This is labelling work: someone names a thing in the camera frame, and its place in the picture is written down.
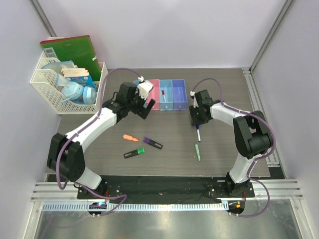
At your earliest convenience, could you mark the pink plastic bin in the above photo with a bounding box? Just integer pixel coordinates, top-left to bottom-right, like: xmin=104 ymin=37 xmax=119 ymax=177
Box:
xmin=145 ymin=79 xmax=160 ymax=111

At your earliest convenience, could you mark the blue cap whiteboard marker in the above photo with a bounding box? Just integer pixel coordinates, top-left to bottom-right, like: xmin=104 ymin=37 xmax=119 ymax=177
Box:
xmin=196 ymin=124 xmax=201 ymax=142

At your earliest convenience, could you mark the red cap whiteboard marker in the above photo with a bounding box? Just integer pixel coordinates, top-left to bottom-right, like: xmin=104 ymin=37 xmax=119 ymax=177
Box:
xmin=161 ymin=89 xmax=166 ymax=103

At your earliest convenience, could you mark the teal plastic bin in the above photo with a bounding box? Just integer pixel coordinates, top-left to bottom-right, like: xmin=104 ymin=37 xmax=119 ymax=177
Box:
xmin=159 ymin=80 xmax=173 ymax=111

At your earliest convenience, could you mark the orange highlighter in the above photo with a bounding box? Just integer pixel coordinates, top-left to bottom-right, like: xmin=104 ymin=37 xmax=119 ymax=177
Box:
xmin=123 ymin=134 xmax=139 ymax=142

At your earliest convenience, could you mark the purple plastic bin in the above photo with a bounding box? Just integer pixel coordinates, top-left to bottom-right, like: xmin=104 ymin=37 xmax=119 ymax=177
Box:
xmin=172 ymin=79 xmax=188 ymax=111

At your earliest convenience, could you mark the light green pen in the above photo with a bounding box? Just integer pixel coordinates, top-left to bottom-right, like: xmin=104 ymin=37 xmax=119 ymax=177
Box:
xmin=195 ymin=144 xmax=201 ymax=161

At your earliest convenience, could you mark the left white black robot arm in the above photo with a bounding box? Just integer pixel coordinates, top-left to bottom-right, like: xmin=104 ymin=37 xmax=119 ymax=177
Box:
xmin=47 ymin=80 xmax=155 ymax=199

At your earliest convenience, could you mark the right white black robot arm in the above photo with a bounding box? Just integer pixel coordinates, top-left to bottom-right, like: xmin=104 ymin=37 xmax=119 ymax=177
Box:
xmin=189 ymin=90 xmax=274 ymax=197

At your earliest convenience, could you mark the purple highlighter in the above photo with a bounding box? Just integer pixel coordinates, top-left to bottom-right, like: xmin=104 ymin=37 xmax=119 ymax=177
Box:
xmin=143 ymin=137 xmax=163 ymax=149

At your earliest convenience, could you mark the green highlighter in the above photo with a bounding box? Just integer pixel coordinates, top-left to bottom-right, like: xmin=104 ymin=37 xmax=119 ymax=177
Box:
xmin=124 ymin=148 xmax=145 ymax=159

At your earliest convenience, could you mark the wooden sticks box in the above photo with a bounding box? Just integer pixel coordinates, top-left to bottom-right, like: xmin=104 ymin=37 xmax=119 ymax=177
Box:
xmin=61 ymin=68 xmax=93 ymax=86

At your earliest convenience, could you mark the blue face mask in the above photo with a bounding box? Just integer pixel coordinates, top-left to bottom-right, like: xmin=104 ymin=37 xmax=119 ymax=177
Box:
xmin=61 ymin=82 xmax=84 ymax=101

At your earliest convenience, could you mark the white perforated file rack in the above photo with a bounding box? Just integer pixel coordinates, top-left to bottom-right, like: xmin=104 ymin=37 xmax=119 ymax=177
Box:
xmin=29 ymin=37 xmax=108 ymax=115

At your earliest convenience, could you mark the green folder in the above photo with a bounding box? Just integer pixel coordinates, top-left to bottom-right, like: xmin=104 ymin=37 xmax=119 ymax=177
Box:
xmin=40 ymin=35 xmax=101 ymax=81

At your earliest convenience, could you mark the clear blue zip pouch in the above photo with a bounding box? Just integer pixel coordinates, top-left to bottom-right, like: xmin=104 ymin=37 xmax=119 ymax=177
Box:
xmin=42 ymin=61 xmax=77 ymax=86

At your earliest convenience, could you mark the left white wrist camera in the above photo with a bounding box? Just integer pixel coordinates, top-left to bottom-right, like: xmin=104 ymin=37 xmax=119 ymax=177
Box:
xmin=137 ymin=76 xmax=154 ymax=101

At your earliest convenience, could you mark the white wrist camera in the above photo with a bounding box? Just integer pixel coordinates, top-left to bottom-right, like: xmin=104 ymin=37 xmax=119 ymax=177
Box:
xmin=137 ymin=76 xmax=154 ymax=101
xmin=189 ymin=91 xmax=198 ymax=108

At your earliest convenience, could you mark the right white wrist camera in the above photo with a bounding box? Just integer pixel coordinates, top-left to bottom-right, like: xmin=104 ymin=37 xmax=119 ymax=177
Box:
xmin=189 ymin=91 xmax=198 ymax=108

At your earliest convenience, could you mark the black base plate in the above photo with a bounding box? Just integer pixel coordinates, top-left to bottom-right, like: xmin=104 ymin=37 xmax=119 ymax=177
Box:
xmin=46 ymin=173 xmax=256 ymax=205

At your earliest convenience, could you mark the slotted cable duct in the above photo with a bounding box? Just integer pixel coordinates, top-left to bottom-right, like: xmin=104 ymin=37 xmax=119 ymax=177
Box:
xmin=42 ymin=201 xmax=229 ymax=212

